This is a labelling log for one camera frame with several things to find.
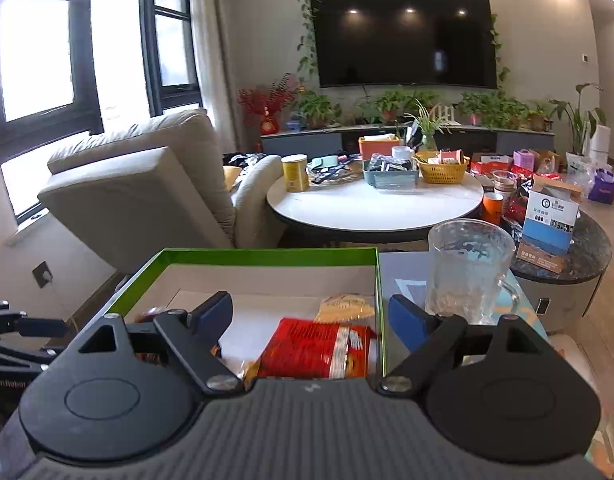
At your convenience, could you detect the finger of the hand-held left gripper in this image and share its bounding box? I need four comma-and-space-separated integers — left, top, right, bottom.
0, 336, 60, 373
0, 300, 68, 339

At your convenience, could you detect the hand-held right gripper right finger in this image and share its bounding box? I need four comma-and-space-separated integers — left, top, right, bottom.
377, 295, 555, 395

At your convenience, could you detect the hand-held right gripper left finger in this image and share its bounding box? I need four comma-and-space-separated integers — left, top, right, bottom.
67, 291, 242, 397

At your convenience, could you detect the green cardboard box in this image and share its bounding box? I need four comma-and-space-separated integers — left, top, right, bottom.
104, 247, 388, 391

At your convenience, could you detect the yellow snack packet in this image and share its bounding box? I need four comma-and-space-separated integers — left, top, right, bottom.
314, 294, 377, 325

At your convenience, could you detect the clear glass mug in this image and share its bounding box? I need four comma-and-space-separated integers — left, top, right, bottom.
424, 218, 523, 326

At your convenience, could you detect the round white table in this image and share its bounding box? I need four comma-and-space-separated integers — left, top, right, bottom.
266, 157, 485, 245

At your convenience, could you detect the beige armchair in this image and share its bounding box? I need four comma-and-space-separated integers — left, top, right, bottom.
37, 108, 284, 261

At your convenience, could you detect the grey-blue plastic basket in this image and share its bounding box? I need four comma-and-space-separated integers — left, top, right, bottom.
362, 157, 420, 188

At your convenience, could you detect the brown cardboard box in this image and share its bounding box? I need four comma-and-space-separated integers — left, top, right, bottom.
516, 242, 568, 275

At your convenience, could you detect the yellow wicker basket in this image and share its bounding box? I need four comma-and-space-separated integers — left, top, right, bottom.
414, 150, 471, 184

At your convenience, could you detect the black cloth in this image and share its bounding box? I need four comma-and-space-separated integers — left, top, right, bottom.
222, 151, 262, 170

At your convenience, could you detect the yellow tin can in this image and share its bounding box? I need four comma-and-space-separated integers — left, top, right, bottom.
281, 154, 312, 193

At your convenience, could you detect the paper cup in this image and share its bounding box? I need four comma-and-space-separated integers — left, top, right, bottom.
492, 170, 518, 195

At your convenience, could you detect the orange box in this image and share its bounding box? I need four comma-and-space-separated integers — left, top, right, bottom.
358, 135, 402, 161

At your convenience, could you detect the blue white cardboard box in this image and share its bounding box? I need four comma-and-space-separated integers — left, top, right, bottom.
521, 175, 584, 256

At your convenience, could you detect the red box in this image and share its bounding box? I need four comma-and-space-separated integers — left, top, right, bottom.
470, 154, 514, 177

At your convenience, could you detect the dark marble side table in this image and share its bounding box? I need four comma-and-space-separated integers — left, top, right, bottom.
502, 205, 613, 333

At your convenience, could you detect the spider plant in vase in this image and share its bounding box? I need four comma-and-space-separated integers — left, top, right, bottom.
404, 99, 455, 152

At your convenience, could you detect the red flower arrangement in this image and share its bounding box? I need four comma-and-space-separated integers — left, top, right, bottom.
237, 74, 300, 136

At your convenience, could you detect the green potted plant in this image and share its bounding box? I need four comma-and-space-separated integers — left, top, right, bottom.
527, 102, 555, 132
372, 90, 413, 123
294, 91, 340, 130
457, 91, 493, 126

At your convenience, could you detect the purple gift bag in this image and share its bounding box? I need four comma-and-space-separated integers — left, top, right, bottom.
587, 169, 614, 205

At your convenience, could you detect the white cylindrical appliance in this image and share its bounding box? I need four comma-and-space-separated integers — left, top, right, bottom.
588, 124, 613, 166

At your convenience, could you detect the tall large-leaved plant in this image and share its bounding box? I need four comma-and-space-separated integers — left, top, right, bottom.
550, 82, 608, 157

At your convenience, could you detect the black framed window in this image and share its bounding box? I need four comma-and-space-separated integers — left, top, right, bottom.
0, 0, 102, 153
139, 0, 200, 116

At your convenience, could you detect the white sheer curtain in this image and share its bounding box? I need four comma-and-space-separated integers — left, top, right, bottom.
189, 0, 238, 161

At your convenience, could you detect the green ivy vine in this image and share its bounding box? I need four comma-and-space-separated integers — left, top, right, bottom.
296, 0, 510, 91

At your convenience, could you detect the grey wall socket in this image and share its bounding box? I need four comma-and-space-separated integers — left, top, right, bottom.
32, 261, 54, 290

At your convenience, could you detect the black wall television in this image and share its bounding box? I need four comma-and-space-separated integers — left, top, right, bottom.
309, 0, 498, 90

